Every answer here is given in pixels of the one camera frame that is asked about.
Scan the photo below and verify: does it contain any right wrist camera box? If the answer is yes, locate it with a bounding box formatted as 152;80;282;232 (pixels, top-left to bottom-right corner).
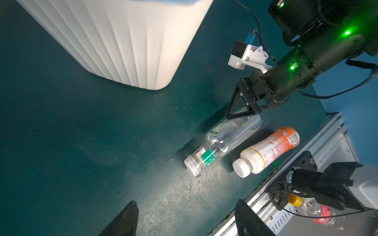
228;30;272;74

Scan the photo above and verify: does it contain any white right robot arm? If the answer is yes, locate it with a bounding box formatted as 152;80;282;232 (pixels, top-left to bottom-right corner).
225;1;378;229

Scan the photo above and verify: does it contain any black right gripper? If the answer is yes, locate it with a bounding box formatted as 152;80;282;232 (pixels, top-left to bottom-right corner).
225;47;321;120

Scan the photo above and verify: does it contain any orange white label bottle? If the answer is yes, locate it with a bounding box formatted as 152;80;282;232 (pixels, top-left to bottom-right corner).
232;127;300;178

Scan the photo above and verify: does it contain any white ribbed plastic bin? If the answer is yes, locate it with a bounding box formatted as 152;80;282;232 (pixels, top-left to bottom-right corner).
20;1;212;90

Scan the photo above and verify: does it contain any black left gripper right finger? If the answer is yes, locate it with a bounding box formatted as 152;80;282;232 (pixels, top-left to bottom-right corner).
234;199;275;236

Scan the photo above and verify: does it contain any clear green cap water bottle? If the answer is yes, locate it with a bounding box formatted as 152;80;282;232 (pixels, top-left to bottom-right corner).
184;115;262;177

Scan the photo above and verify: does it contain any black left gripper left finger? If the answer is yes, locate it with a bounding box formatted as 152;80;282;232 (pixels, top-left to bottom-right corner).
99;201;139;236

